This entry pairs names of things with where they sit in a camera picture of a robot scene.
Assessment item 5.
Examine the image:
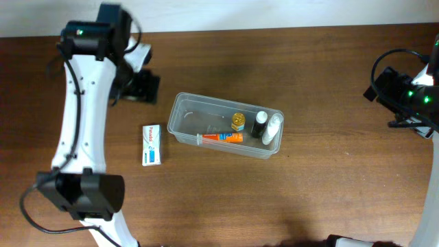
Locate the white spray bottle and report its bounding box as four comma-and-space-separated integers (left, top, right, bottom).
262, 113, 283, 145

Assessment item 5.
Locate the small gold-lid balm jar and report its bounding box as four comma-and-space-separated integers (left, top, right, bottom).
231, 113, 246, 132

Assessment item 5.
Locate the clear plastic container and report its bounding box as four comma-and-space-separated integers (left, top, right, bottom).
167, 93, 283, 159

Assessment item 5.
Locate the white Panadol box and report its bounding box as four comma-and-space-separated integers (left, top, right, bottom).
142, 125, 161, 166

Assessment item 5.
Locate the dark bottle white cap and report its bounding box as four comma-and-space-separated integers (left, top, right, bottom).
251, 111, 268, 138

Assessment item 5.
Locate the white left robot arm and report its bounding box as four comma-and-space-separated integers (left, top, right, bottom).
34, 18, 160, 246

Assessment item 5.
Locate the orange tablet tube white cap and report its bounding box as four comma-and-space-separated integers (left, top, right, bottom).
196, 132, 244, 146

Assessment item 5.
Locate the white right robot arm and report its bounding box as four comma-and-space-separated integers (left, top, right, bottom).
403, 36, 438, 247

